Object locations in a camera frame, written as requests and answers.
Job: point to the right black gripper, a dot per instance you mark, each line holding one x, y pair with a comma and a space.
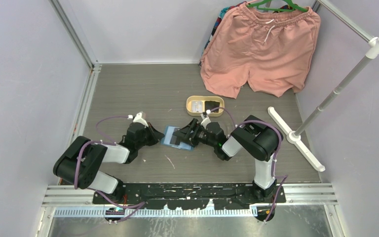
184, 133

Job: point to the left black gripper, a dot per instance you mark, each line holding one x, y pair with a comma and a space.
156, 136

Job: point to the blue card holder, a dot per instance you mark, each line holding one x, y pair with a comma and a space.
168, 133

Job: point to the dark card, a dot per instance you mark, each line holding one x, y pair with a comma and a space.
175, 140

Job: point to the white credit card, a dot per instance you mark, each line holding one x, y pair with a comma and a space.
197, 106

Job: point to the black credit card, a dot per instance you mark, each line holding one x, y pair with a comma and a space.
212, 106

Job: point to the beige oval tray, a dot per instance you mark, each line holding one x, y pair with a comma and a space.
205, 98

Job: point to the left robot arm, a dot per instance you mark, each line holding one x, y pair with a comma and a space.
81, 161

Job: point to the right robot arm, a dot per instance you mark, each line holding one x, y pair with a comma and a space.
260, 139

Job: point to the pink shorts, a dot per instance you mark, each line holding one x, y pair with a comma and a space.
271, 52

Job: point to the colourful patterned garment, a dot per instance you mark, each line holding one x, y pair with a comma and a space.
218, 21

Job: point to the green clothes hanger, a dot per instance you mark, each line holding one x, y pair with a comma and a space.
275, 6

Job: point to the white clothes rack stand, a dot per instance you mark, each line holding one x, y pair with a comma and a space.
294, 136

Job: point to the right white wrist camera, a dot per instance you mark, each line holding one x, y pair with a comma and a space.
205, 118

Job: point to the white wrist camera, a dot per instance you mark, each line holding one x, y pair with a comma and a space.
205, 118
139, 118

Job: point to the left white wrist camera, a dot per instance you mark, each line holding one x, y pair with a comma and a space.
139, 118

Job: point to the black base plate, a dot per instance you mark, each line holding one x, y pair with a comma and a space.
190, 196

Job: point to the aluminium front rail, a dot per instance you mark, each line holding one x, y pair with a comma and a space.
68, 202

